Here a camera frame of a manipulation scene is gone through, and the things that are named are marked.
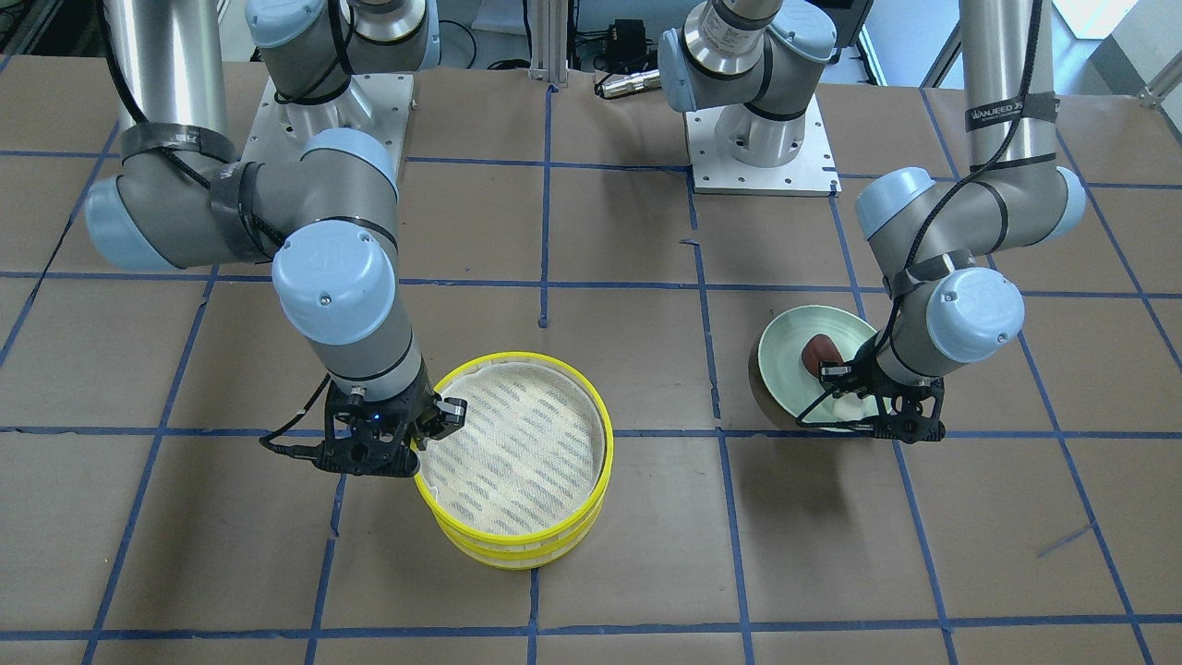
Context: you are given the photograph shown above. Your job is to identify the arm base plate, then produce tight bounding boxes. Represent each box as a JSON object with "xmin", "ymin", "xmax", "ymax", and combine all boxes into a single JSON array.
[
  {"xmin": 684, "ymin": 98, "xmax": 843, "ymax": 197},
  {"xmin": 242, "ymin": 73, "xmax": 415, "ymax": 175}
]

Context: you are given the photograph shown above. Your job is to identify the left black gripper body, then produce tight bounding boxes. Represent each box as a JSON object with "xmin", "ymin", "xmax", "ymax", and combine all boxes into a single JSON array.
[{"xmin": 855, "ymin": 365, "xmax": 947, "ymax": 443}]

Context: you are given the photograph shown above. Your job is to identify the black power brick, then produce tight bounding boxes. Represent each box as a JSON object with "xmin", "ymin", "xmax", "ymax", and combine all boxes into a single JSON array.
[{"xmin": 602, "ymin": 18, "xmax": 650, "ymax": 72}]

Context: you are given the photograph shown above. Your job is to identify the yellow steamer layer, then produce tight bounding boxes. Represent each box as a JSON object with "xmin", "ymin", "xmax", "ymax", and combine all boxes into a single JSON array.
[
  {"xmin": 416, "ymin": 352, "xmax": 615, "ymax": 543},
  {"xmin": 428, "ymin": 498, "xmax": 604, "ymax": 571}
]

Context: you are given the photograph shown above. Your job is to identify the light green plate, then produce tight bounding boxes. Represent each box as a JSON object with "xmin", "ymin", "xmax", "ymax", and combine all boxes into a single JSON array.
[{"xmin": 756, "ymin": 306, "xmax": 875, "ymax": 420}]

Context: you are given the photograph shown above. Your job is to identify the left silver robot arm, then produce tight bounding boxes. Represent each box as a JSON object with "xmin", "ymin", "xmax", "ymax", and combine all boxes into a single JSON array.
[{"xmin": 657, "ymin": 1, "xmax": 1085, "ymax": 443}]

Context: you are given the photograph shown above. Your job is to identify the aluminium frame post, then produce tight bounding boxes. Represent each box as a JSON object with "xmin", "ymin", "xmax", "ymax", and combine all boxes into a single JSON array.
[{"xmin": 526, "ymin": 0, "xmax": 573, "ymax": 89}]

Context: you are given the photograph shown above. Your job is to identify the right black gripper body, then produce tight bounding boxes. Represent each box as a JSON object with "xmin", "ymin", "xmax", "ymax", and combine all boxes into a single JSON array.
[{"xmin": 314, "ymin": 383, "xmax": 435, "ymax": 478}]

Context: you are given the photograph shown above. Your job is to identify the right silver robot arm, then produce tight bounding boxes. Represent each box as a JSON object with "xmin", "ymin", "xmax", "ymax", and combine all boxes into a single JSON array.
[{"xmin": 84, "ymin": 1, "xmax": 467, "ymax": 478}]

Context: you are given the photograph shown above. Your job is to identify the brown bun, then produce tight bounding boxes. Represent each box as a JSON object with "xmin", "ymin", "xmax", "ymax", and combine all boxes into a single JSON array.
[{"xmin": 801, "ymin": 333, "xmax": 844, "ymax": 380}]

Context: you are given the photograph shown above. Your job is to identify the white bun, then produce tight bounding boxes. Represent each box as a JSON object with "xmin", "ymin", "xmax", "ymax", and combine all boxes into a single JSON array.
[{"xmin": 830, "ymin": 395, "xmax": 866, "ymax": 422}]

